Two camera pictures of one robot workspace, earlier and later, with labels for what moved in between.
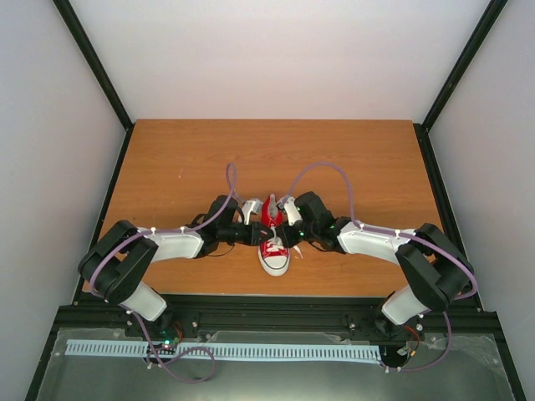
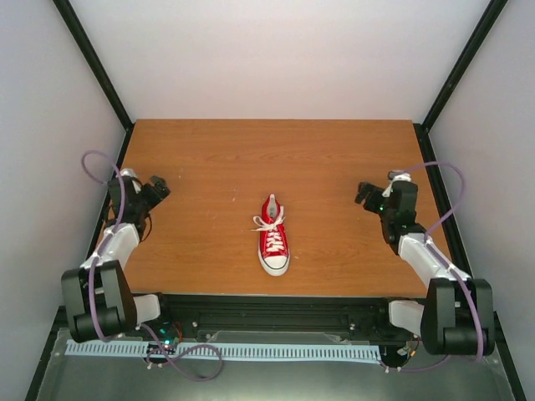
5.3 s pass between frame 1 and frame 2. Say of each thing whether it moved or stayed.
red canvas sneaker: stayed
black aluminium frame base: stayed
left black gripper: moved
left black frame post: stayed
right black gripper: moved
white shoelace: moved
